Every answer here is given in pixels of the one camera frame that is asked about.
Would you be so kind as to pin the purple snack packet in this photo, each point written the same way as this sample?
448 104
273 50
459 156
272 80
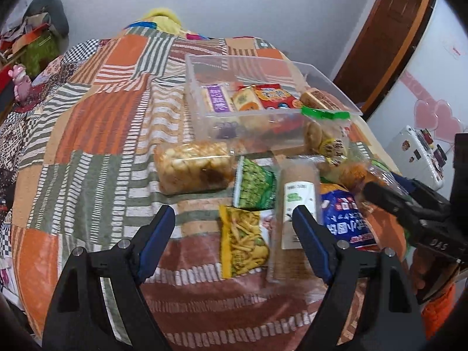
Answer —
218 98

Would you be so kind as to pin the long clear brown wafer packet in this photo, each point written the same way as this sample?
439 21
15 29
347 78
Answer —
297 179

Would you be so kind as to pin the yellow cracker packet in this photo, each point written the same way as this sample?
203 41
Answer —
245 98

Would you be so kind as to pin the white case with stickers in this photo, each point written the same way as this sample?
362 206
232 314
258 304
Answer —
416 153

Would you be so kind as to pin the pink heart wall decoration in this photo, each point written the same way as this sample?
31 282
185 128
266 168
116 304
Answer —
437 117

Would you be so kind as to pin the brown wooden door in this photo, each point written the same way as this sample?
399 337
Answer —
387 36

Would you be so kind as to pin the patchwork striped blanket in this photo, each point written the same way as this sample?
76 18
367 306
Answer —
109 146

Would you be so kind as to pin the clear bag of biscuits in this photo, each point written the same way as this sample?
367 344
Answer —
193 166

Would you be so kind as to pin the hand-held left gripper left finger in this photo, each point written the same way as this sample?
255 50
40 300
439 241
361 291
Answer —
162 234

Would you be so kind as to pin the orange bun packet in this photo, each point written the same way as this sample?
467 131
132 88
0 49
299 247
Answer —
354 176

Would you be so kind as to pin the grey bag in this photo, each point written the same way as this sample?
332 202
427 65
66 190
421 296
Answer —
47 12

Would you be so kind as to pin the yellow fries snack packet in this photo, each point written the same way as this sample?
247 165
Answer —
243 241

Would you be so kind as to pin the brown biscuit packet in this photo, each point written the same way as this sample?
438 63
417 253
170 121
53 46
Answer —
321 99

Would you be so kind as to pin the yellow plush pillow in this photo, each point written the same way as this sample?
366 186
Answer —
162 16

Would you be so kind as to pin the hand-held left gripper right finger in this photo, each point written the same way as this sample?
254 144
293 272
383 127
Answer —
306 234

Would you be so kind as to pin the small pink snack packet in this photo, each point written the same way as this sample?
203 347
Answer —
267 223

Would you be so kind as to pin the green-sealed clear cookie bag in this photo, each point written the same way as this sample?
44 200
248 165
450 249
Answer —
327 135

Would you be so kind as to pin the red snack packet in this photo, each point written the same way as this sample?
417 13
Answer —
275 95

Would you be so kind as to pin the blue snack bag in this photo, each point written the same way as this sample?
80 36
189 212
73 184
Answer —
343 215

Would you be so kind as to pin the green fuzzy cloth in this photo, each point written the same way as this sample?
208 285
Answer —
38 53

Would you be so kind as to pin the pink plush toy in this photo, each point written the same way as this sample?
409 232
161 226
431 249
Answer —
21 80

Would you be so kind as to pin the person's right hand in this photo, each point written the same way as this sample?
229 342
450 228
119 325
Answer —
417 272

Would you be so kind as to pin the clear plastic storage box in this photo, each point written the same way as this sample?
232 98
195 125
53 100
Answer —
256 76

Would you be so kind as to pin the green pea snack packet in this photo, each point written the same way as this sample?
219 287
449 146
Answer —
255 184

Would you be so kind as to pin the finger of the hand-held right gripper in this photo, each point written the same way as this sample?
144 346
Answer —
420 190
387 201

